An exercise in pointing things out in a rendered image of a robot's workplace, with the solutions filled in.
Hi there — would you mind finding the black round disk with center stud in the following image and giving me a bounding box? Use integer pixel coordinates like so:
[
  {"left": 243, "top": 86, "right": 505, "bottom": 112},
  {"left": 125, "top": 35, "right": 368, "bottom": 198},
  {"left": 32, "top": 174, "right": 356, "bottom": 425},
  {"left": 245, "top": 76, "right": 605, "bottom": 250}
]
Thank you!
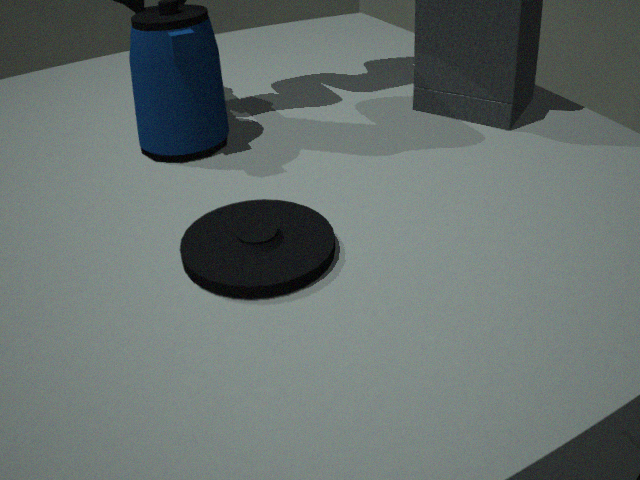
[{"left": 180, "top": 199, "right": 335, "bottom": 299}]

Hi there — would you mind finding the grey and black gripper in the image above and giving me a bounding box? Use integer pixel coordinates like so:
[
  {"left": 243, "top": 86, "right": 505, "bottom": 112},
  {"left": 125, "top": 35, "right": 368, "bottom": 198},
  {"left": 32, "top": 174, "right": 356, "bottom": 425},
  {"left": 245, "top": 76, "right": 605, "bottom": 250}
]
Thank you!
[{"left": 113, "top": 0, "right": 187, "bottom": 14}]

